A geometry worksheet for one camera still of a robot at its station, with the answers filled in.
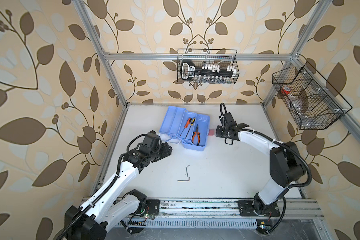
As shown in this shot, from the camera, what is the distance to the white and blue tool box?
927mm

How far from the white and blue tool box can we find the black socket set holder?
26cm

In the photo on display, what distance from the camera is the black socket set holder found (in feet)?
2.72
